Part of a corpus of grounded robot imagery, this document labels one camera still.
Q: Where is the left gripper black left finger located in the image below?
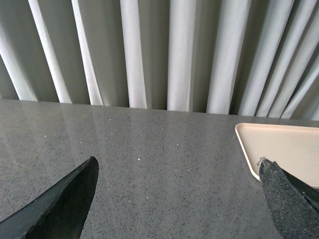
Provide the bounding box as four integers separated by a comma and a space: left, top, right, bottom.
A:
0, 156, 99, 239

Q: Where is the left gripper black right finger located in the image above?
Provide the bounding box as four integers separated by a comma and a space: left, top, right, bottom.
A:
257, 157, 319, 239

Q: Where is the cream rectangular tray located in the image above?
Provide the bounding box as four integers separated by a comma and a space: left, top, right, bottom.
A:
235, 123, 319, 189

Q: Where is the white pleated curtain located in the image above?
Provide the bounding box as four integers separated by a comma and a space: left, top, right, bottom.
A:
0, 0, 319, 120

